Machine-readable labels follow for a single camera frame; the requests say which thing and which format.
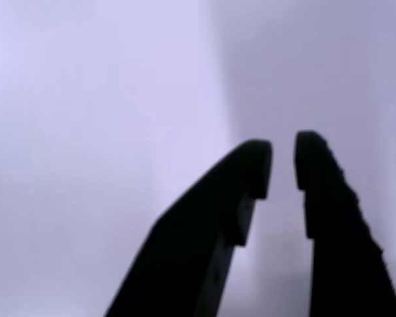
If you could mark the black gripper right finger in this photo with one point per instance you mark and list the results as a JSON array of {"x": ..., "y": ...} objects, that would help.
[{"x": 340, "y": 247}]

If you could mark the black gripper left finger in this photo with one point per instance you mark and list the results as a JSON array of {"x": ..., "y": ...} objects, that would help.
[{"x": 191, "y": 247}]

